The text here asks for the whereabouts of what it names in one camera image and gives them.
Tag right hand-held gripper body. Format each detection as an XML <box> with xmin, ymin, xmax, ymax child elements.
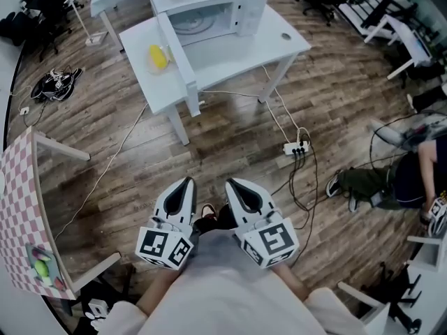
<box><xmin>233</xmin><ymin>209</ymin><xmax>300</xmax><ymax>269</ymax></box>

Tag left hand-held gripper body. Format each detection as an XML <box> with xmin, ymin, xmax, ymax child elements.
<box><xmin>135</xmin><ymin>216</ymin><xmax>196</xmax><ymax>270</ymax></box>

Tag white microwave door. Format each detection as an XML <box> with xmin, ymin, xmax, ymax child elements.
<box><xmin>156</xmin><ymin>11</ymin><xmax>206</xmax><ymax>119</ymax></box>

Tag person's left forearm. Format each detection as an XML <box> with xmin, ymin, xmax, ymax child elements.
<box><xmin>135</xmin><ymin>267</ymin><xmax>183</xmax><ymax>314</ymax></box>

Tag person's right forearm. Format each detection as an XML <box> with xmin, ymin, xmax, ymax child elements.
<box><xmin>271</xmin><ymin>264</ymin><xmax>312</xmax><ymax>302</ymax></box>

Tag glass microwave turntable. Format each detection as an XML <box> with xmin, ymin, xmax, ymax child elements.
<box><xmin>172</xmin><ymin>13</ymin><xmax>220</xmax><ymax>37</ymax></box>

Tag person's black trousers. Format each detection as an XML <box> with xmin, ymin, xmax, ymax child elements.
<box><xmin>193</xmin><ymin>203</ymin><xmax>240</xmax><ymax>239</ymax></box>

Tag person's red white shoe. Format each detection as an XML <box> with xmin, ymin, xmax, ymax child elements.
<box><xmin>200</xmin><ymin>203</ymin><xmax>218</xmax><ymax>221</ymax></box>

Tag white power strip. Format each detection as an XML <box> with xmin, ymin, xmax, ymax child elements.
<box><xmin>283</xmin><ymin>140</ymin><xmax>312</xmax><ymax>156</ymax></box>

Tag person's light grey shirt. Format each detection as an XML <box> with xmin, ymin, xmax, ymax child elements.
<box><xmin>99</xmin><ymin>229</ymin><xmax>369</xmax><ymax>335</ymax></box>

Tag grey tray of toys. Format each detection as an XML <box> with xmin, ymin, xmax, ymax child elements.
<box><xmin>24</xmin><ymin>242</ymin><xmax>68</xmax><ymax>290</ymax></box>

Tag green toy ball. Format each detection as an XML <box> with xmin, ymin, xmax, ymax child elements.
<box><xmin>34</xmin><ymin>260</ymin><xmax>50</xmax><ymax>279</ymax></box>

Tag clear glass bowl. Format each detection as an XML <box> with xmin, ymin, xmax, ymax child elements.
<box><xmin>145</xmin><ymin>43</ymin><xmax>176</xmax><ymax>75</ymax></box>

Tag pink checked table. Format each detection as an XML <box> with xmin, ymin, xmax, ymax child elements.
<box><xmin>0</xmin><ymin>125</ymin><xmax>123</xmax><ymax>301</ymax></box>

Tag yellow food item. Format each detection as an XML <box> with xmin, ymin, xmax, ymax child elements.
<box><xmin>149</xmin><ymin>44</ymin><xmax>168</xmax><ymax>70</ymax></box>

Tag white pole stand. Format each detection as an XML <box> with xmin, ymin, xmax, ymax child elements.
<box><xmin>65</xmin><ymin>0</ymin><xmax>106</xmax><ymax>47</ymax></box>

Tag white desk with legs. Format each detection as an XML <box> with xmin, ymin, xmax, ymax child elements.
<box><xmin>339</xmin><ymin>3</ymin><xmax>434</xmax><ymax>80</ymax></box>

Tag black plugged cables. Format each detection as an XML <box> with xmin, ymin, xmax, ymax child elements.
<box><xmin>269</xmin><ymin>150</ymin><xmax>321</xmax><ymax>269</ymax></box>

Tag long white cable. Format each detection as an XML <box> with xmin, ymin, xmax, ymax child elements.
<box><xmin>52</xmin><ymin>102</ymin><xmax>150</xmax><ymax>241</ymax></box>

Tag white power cable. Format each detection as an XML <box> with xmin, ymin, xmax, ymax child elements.
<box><xmin>198</xmin><ymin>64</ymin><xmax>311</xmax><ymax>147</ymax></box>

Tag grey device with cables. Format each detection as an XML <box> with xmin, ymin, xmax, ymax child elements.
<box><xmin>369</xmin><ymin>116</ymin><xmax>447</xmax><ymax>150</ymax></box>

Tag white table with cable hole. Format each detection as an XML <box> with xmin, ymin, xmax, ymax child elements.
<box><xmin>119</xmin><ymin>3</ymin><xmax>312</xmax><ymax>147</ymax></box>

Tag pile of black cables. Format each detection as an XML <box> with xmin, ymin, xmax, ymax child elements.
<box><xmin>30</xmin><ymin>67</ymin><xmax>85</xmax><ymax>102</ymax></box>

